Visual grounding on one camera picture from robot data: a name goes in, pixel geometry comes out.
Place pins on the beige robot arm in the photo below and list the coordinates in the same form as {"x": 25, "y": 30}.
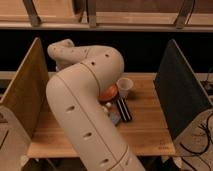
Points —
{"x": 83, "y": 73}

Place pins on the black striped eraser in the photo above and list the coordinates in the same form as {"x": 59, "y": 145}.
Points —
{"x": 123, "y": 110}

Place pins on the orange bowl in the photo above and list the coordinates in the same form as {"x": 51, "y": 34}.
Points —
{"x": 109, "y": 94}

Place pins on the white rectangular block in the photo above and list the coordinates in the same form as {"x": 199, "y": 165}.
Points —
{"x": 107, "y": 107}

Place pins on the small blue object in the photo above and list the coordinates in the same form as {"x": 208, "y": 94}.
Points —
{"x": 115, "y": 118}

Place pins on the right dark divider panel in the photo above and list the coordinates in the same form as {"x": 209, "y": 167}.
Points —
{"x": 181, "y": 95}

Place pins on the left wooden divider panel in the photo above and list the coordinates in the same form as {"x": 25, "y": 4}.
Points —
{"x": 22, "y": 101}

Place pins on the wooden upper shelf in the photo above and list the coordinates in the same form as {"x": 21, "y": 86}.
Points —
{"x": 108, "y": 15}

